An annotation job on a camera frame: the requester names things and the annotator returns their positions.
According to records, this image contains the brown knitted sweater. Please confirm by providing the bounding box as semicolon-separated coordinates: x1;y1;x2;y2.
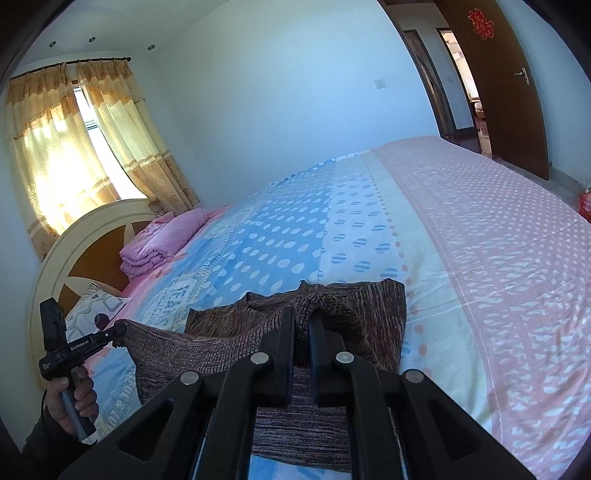
113;279;406;472

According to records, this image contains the left hand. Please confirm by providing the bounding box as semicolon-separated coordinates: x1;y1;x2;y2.
45;366;99;435

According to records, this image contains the patterned white pillow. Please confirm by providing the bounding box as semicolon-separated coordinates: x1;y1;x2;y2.
65;283;129;343

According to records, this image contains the cream and brown headboard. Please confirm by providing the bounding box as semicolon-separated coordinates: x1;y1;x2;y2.
28;199;156;388

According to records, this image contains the folded pink blanket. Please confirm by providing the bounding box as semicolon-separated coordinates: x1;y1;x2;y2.
119;206;228;280

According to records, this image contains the yellow floral curtain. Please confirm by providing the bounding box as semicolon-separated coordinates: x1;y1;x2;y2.
5;61;199;258

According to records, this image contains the patterned bed cover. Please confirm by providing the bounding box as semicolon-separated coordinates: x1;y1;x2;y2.
82;135;591;480

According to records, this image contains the black curtain rod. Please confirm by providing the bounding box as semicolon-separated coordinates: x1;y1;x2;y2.
60;56;132;65

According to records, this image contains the brown wooden door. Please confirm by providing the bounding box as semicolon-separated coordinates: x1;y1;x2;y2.
436;0;549;180

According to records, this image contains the red door decoration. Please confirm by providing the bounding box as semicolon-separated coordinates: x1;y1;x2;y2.
468;7;495;41

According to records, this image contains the silver door handle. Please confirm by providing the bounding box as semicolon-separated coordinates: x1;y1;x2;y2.
515;67;531;86

